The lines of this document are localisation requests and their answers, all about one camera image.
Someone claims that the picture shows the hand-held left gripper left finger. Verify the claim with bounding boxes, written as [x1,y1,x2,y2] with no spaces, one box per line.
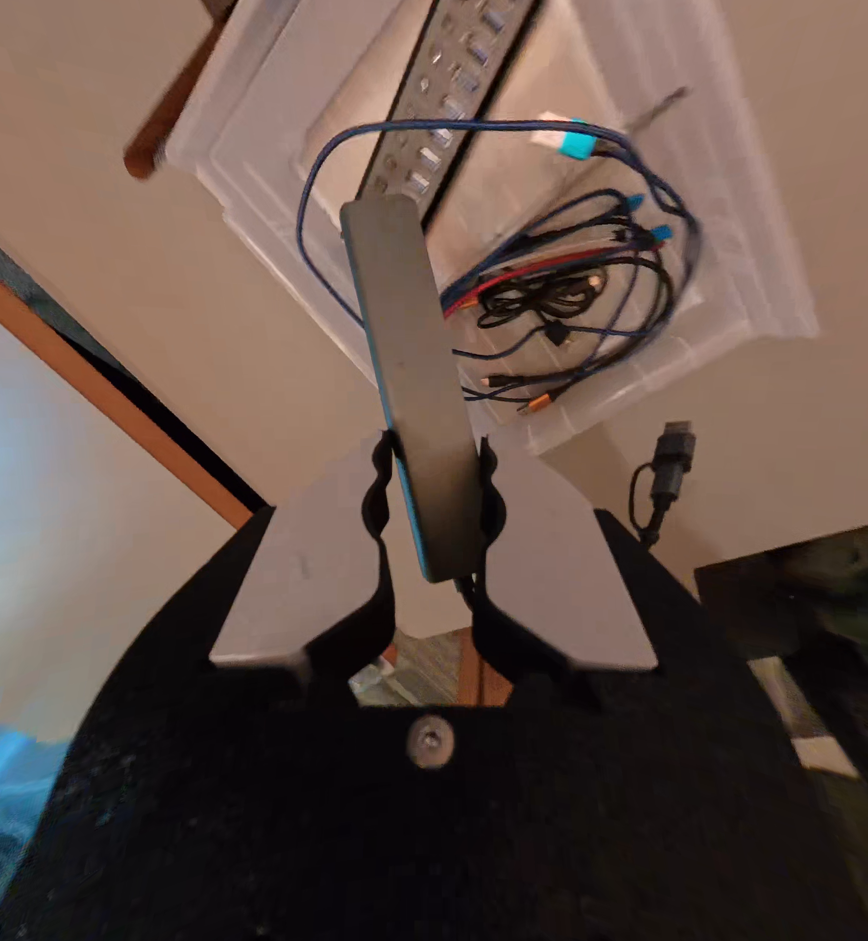
[208,430,400,699]

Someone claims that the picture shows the blue cable with teal plug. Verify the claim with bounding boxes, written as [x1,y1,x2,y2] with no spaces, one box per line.
[296,118,701,401]

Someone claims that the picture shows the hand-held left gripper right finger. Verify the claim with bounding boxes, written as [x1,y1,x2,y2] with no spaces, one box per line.
[471,435,660,703]

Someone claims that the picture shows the black coiled cable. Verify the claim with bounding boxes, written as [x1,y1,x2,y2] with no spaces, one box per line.
[477,266,610,329]

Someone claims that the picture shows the slim grey USB hub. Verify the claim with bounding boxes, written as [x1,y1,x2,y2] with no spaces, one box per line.
[340,195,481,585]

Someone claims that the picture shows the braided multi-head charging cable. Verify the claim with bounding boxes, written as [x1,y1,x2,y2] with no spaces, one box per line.
[440,190,674,319]

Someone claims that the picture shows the brown wooden bar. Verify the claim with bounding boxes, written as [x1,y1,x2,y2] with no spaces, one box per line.
[124,0,240,181]

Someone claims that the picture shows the black hub cable with plug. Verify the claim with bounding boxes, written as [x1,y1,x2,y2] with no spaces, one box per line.
[452,421,697,615]

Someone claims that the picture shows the clear plastic bin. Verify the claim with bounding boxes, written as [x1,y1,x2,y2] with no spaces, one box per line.
[166,0,820,457]

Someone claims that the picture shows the long multi-port USB hub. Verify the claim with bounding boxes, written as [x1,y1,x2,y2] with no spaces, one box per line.
[361,0,545,222]

